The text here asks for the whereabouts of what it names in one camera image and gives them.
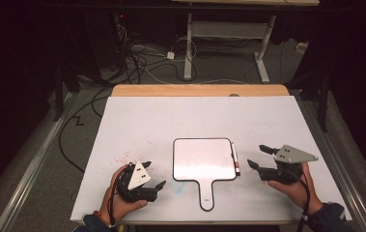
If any white metal desk frame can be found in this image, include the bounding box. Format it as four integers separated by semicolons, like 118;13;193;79
170;0;321;84

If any metal floor rail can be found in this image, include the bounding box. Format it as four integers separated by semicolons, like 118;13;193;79
0;92;77;232
295;95;366;232

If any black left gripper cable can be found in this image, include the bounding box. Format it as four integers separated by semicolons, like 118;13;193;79
106;167;122;232

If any long black floor cable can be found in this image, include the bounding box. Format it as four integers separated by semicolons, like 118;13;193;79
57;86;114;174

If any person's left hand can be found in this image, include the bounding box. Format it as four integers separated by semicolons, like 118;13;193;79
98;163;149;225

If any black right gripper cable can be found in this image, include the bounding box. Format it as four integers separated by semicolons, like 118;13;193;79
285;168;313;232

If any tangle of black cables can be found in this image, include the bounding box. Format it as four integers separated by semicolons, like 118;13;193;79
112;13;201;85

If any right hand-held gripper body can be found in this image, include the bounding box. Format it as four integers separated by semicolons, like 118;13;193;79
258;144;320;186

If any person's right hand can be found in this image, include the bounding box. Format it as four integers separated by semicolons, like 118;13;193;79
267;161;324;217

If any white marker pen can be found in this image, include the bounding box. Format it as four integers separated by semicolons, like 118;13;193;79
230;141;241;177

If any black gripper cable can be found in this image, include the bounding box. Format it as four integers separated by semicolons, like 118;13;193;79
106;167;122;232
285;168;313;232

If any red bracelet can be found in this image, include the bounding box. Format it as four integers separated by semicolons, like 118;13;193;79
93;210;114;226

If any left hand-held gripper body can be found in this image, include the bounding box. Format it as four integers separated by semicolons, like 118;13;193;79
115;159;159;204

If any small whiteboard with handle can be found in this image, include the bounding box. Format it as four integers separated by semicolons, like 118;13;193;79
172;137;239;213

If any white table cover sheet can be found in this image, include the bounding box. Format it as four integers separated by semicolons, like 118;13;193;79
70;96;352;224

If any black stand leg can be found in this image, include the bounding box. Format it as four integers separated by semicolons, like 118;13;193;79
52;66;67;123

